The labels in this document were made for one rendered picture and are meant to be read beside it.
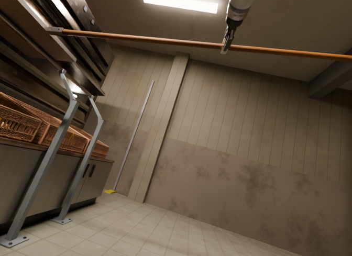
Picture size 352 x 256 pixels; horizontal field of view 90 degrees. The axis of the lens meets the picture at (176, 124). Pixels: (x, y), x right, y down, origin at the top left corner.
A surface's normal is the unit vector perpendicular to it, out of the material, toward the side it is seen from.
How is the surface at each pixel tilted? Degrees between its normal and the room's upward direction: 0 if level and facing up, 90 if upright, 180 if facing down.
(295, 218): 90
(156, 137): 90
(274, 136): 90
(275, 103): 90
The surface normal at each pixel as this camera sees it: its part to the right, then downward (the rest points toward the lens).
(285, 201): -0.07, -0.29
